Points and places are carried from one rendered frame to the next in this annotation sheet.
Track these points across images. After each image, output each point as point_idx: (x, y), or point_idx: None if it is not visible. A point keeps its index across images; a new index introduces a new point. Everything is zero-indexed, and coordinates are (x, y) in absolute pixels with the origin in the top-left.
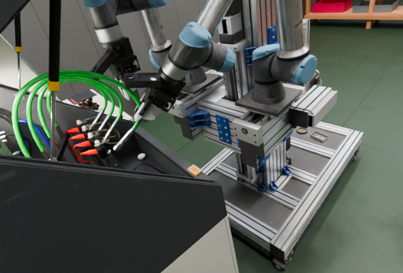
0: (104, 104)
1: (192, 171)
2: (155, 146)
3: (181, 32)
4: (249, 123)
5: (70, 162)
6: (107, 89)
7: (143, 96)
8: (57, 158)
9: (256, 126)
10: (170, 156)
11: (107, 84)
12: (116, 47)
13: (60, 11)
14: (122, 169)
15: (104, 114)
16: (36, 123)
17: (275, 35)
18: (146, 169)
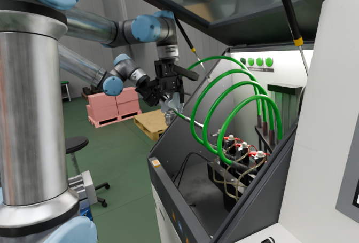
0: (225, 157)
1: (157, 161)
2: (180, 194)
3: (129, 57)
4: (85, 177)
5: (204, 81)
6: (204, 122)
7: (165, 96)
8: (263, 138)
9: (84, 173)
10: (169, 179)
11: (195, 103)
12: (168, 64)
13: (177, 26)
14: (189, 100)
15: (244, 197)
16: None
17: None
18: (203, 221)
